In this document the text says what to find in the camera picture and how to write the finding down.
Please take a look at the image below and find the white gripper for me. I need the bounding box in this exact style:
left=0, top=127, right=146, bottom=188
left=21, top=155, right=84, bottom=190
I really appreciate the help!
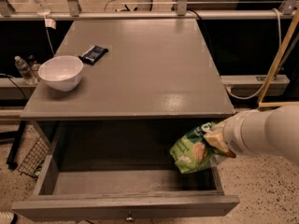
left=203, top=108, right=272, bottom=159

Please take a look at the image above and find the dark blue snack bar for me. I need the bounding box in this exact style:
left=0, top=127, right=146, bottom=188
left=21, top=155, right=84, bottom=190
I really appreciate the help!
left=78, top=46, right=108, bottom=65

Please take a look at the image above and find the grey metal railing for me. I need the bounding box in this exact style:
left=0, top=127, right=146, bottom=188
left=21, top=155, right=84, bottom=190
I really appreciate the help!
left=1, top=0, right=298, bottom=21

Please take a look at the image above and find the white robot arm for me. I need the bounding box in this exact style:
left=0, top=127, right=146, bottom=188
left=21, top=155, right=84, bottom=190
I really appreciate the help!
left=204, top=105, right=299, bottom=165

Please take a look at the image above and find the black wire rack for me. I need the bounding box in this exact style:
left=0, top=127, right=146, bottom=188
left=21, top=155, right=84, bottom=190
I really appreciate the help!
left=18, top=138, right=49, bottom=179

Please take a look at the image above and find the yellow frame cart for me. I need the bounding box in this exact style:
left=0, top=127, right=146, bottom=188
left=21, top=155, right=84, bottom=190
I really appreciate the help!
left=257, top=10, right=299, bottom=108

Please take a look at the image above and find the white bowl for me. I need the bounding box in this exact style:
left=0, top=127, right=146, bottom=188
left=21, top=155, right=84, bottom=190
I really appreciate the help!
left=38, top=55, right=83, bottom=91

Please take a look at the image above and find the white cable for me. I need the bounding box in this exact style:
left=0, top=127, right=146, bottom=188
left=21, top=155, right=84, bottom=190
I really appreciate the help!
left=225, top=7, right=283, bottom=101

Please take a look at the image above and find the clear plastic water bottle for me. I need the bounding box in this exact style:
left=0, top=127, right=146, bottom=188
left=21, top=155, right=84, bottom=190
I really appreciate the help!
left=15, top=56, right=37, bottom=85

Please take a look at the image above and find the grey cabinet counter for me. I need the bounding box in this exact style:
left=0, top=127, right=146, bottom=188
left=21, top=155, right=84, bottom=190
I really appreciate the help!
left=20, top=18, right=236, bottom=154

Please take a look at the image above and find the green rice chip bag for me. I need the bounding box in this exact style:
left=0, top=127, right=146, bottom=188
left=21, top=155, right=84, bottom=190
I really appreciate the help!
left=169, top=122, right=229, bottom=174

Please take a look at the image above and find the open grey top drawer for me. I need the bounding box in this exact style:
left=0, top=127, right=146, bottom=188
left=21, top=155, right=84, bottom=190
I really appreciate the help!
left=11, top=119, right=240, bottom=223

